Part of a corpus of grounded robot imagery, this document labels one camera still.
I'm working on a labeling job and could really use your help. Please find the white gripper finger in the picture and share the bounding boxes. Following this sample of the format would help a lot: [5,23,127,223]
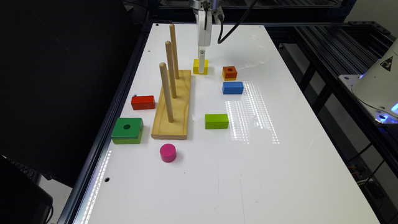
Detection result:
[198,46,206,73]

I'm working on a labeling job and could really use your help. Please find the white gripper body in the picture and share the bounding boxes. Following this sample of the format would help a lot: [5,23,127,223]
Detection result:
[189,0,224,47]

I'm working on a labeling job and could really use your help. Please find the yellow block with hole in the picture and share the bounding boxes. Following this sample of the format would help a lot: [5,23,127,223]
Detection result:
[193,59,208,75]

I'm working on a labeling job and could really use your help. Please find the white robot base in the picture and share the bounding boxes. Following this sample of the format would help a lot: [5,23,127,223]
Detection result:
[339,42,397,125]

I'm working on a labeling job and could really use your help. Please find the orange block with hole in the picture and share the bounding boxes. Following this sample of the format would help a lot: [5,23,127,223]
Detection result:
[222,66,238,81]

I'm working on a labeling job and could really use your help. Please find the blue rectangular block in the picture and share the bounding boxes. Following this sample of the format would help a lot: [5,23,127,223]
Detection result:
[222,82,244,95]

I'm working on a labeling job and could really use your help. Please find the light green rectangular block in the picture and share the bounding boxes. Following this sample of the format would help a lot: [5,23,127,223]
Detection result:
[205,114,229,129]

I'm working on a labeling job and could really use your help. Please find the red rectangular block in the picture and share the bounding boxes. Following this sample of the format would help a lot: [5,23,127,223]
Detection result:
[131,95,155,110]

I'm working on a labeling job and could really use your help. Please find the pink cylinder block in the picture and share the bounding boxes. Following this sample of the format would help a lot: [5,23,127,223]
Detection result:
[160,144,177,162]

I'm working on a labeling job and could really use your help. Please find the dark green block with hole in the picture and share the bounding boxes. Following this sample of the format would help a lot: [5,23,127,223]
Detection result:
[111,118,144,144]

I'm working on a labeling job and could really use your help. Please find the rear wooden peg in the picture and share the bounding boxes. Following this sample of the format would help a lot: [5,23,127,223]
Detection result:
[169,24,179,80]

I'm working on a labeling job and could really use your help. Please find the wooden peg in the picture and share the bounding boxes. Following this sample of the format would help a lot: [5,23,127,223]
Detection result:
[169,24,179,80]
[165,40,177,98]
[159,62,174,123]

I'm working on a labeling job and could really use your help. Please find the middle wooden peg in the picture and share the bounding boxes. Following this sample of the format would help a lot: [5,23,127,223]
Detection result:
[165,40,177,98]

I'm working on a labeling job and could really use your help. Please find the front wooden peg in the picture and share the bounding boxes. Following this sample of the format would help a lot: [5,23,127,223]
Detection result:
[159,62,174,123]

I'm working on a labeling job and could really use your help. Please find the wooden peg base board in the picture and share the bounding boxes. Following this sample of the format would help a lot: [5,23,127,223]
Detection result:
[151,70,191,140]

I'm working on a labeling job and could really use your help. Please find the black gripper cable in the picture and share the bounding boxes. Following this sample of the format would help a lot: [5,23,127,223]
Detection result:
[216,0,259,45]

